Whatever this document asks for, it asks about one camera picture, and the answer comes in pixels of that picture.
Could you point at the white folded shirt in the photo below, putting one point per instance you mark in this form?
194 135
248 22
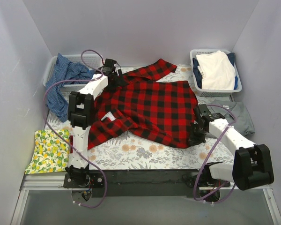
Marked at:
217 70

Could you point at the lemon print cloth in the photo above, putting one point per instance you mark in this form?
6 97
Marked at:
51 154

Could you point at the floral print table mat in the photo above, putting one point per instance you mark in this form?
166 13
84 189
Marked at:
128 151

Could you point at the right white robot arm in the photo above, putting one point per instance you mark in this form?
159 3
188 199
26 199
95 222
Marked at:
252 164

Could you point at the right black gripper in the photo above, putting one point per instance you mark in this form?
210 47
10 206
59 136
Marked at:
195 135

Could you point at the black base beam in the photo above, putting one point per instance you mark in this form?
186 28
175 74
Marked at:
137 183

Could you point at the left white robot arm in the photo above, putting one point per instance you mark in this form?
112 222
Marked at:
81 114

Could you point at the red black plaid shirt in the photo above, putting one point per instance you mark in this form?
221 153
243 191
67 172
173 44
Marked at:
157 111

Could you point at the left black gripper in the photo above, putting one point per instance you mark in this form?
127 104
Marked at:
118 78

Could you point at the grey folded polo shirt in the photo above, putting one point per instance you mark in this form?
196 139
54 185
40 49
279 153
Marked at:
243 124

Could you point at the blue checked shirt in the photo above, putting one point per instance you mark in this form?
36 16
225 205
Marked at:
65 72

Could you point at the left white plastic basket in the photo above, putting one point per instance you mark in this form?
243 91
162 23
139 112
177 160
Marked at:
92 61

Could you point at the navy blue folded shirt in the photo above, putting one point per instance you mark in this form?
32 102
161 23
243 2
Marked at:
196 68

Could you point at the aluminium frame rail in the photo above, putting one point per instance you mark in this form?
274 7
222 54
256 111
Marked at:
44 201

